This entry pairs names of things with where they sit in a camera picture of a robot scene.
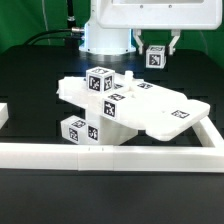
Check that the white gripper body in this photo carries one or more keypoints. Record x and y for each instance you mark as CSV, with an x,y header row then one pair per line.
x,y
159,14

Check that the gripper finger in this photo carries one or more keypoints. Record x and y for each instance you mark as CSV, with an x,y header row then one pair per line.
x,y
175,35
137,37

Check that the white chair back frame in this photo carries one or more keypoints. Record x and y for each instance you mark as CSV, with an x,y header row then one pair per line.
x,y
161,112

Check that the white chair seat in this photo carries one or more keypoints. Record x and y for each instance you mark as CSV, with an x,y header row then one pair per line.
x,y
95,130

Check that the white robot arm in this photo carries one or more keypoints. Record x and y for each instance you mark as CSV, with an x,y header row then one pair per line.
x,y
106,41

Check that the white U-shaped fence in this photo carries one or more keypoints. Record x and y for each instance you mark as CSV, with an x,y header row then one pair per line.
x,y
208,157

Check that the white block at left edge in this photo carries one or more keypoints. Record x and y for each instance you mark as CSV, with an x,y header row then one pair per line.
x,y
3,114

